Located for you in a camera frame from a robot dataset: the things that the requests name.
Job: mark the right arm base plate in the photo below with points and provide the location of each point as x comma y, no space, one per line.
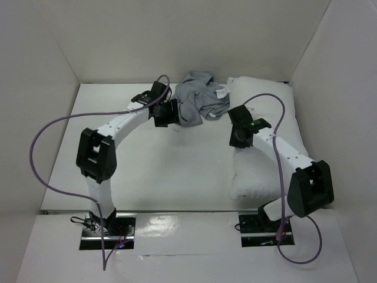
256,232

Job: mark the white pillow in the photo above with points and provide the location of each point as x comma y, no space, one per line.
256,174

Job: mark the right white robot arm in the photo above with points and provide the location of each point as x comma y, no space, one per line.
305,185

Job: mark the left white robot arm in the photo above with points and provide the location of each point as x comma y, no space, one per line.
96,156

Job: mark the white pillow care label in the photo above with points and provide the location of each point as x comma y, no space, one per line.
223,92

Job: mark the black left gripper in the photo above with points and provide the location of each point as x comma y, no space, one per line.
172,116

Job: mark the grey pillowcase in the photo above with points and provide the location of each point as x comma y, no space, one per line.
197,99

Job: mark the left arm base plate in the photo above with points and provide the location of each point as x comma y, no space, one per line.
121,235

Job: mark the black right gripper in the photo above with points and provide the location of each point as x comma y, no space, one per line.
236,138

